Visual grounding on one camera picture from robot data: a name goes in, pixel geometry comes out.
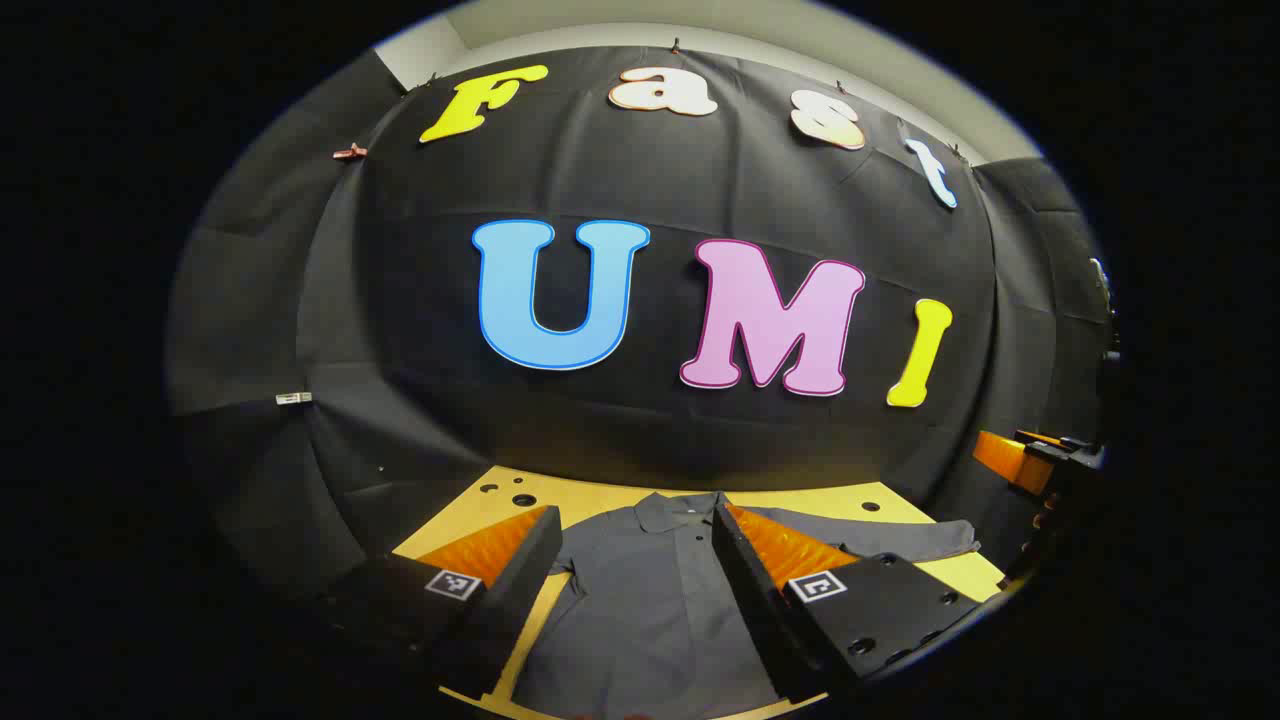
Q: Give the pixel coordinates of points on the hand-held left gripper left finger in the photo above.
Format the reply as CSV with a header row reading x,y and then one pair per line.
x,y
515,585

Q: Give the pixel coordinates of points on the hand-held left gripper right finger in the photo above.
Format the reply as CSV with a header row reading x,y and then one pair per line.
x,y
750,590

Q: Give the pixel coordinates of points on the grey collared shirt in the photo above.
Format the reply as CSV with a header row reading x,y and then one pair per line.
x,y
650,600

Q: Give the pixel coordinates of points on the white cloth clip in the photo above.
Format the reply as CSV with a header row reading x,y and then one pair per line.
x,y
293,398

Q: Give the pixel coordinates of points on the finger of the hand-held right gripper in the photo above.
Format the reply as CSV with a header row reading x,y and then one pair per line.
x,y
1010,460

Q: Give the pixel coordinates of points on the copper cloth clip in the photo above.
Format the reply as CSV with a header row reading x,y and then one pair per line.
x,y
350,152

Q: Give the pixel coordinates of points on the black backdrop cloth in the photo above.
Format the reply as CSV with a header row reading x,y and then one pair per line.
x,y
600,170

